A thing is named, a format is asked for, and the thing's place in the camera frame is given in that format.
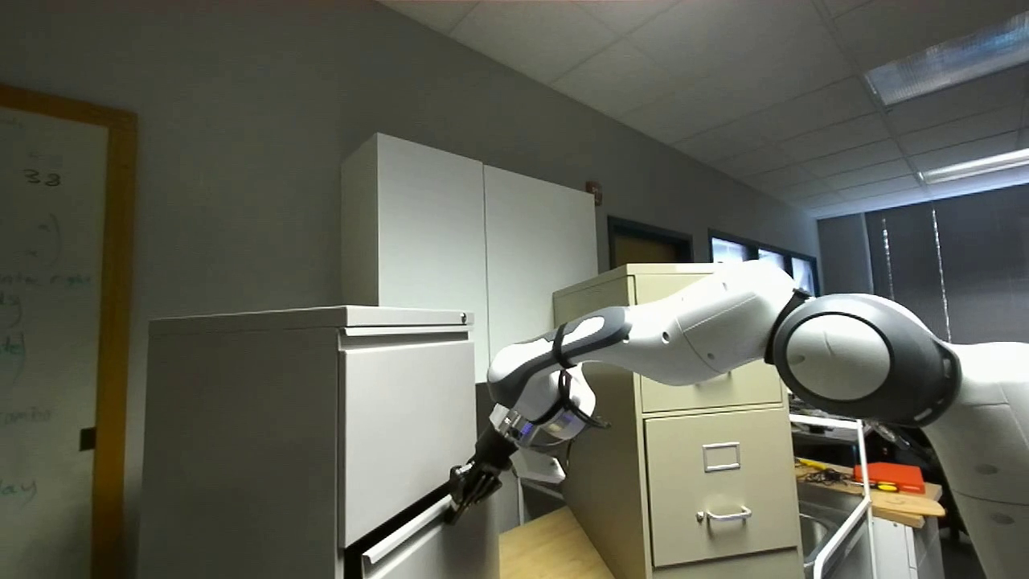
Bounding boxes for beige drawer with paper label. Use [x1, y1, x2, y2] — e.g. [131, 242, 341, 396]
[628, 262, 795, 418]

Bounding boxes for grey plain cabinet drawer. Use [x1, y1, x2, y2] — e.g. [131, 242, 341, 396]
[337, 329, 482, 550]

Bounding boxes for dark window row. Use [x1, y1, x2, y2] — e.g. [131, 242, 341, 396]
[706, 231, 823, 300]

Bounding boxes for grey vertical blinds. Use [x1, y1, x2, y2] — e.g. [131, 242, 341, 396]
[817, 184, 1029, 348]

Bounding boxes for grey drawer with recessed grip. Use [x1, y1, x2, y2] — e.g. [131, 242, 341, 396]
[345, 458, 505, 579]

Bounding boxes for beige drawer with empty label holder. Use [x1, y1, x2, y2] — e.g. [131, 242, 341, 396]
[639, 403, 805, 571]

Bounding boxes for white wall cabinet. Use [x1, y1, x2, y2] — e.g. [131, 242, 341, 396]
[337, 128, 601, 379]

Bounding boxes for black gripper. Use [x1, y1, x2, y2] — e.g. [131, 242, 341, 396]
[443, 418, 530, 525]

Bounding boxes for narrow ceiling light panel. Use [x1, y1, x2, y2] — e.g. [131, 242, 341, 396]
[915, 146, 1029, 186]

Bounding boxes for small grey drawer cabinet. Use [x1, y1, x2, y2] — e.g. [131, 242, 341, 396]
[136, 303, 505, 579]

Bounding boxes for silver drawer handle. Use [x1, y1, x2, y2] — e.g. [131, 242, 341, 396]
[691, 502, 756, 536]

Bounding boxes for dark door frame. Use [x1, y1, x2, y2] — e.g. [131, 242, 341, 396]
[604, 216, 693, 272]

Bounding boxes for large ceiling light panel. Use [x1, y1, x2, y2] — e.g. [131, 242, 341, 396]
[858, 8, 1029, 109]

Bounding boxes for white metal frame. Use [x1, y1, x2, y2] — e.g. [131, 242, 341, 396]
[788, 409, 874, 579]

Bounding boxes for beige metal filing cabinet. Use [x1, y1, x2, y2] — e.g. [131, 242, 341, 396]
[549, 259, 807, 579]

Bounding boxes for wood framed whiteboard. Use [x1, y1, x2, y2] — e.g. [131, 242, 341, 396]
[0, 79, 140, 579]

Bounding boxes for wooden workbench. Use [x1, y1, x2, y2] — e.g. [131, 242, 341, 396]
[795, 454, 950, 532]

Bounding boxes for red tool case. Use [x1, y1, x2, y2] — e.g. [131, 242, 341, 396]
[851, 461, 929, 496]

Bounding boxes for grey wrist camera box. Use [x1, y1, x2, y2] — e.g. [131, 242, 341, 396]
[509, 409, 591, 458]

